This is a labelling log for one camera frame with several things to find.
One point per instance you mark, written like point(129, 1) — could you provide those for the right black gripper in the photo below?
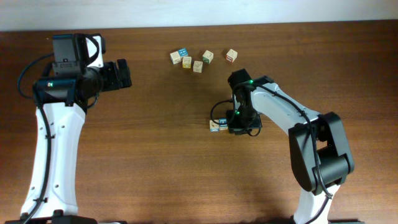
point(234, 127)

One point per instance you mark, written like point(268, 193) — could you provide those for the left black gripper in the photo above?
point(114, 79)

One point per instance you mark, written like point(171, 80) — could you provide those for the blue number 5 block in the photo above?
point(223, 124)

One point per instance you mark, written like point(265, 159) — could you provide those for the red number wood block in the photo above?
point(213, 126)

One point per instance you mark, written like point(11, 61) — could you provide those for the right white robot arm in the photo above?
point(320, 155)

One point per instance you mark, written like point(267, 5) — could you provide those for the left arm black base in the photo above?
point(59, 218)

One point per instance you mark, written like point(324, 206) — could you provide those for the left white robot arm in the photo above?
point(62, 102)

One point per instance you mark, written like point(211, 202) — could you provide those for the wood block blue side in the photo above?
point(175, 57)

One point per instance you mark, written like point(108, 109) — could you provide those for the blue top wood block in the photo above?
point(183, 52)

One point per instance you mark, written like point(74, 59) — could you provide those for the yellow letter K block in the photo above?
point(186, 62)

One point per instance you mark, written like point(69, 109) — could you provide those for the far red wood block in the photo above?
point(231, 55)

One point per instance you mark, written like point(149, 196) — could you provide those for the wood block red E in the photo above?
point(197, 66)

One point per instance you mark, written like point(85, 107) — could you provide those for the green letter N block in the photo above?
point(208, 56)

